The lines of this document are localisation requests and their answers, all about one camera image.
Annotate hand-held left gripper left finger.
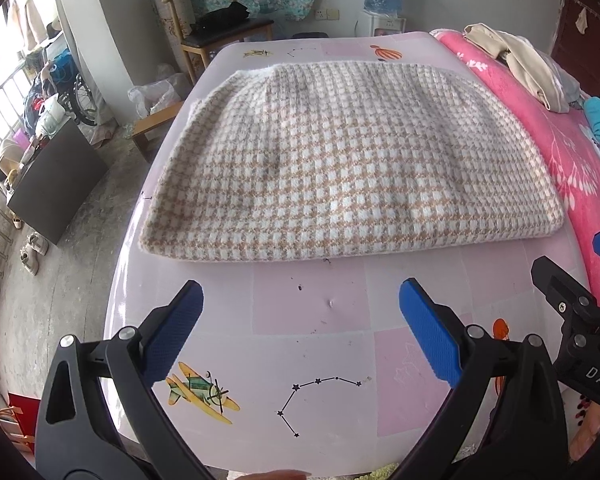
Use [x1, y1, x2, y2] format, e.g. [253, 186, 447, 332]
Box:
[34, 280, 204, 480]

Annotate wooden chair with dark seat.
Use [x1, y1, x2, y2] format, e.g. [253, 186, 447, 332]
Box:
[161, 0, 276, 86]

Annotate small wooden stool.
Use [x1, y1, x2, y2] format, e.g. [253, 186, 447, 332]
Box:
[131, 101, 183, 163]

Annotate dark red door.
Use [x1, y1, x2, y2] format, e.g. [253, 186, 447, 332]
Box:
[550, 0, 600, 101]

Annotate pink printed blanket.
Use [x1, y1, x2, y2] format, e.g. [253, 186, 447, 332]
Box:
[430, 29, 600, 306]

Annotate beige white houndstooth coat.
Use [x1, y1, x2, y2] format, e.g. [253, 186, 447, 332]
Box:
[139, 60, 567, 265]

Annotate white water dispenser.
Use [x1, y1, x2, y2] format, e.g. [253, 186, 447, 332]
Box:
[356, 10, 407, 38]

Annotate metal railing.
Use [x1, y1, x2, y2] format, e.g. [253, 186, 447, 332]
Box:
[0, 57, 31, 201]

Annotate floral covered cabinet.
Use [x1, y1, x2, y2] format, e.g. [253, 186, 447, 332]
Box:
[152, 0, 201, 73]

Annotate red bag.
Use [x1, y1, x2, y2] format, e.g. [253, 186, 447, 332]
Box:
[0, 392, 38, 456]

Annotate dark board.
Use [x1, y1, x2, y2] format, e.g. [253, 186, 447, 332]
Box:
[6, 120, 110, 246]

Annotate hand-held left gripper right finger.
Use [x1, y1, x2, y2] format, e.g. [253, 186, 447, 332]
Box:
[395, 277, 568, 480]

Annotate white plastic bags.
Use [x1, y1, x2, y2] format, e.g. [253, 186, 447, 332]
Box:
[127, 63, 191, 118]

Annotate beige garment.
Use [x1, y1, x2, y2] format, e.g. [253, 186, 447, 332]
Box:
[462, 22, 581, 113]

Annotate hanging pale clothes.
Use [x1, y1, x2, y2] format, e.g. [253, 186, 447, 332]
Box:
[5, 0, 46, 51]

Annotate wheelchair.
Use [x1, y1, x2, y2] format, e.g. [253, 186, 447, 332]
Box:
[22, 47, 101, 128]

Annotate black bag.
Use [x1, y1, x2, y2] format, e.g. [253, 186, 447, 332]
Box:
[189, 1, 251, 33]

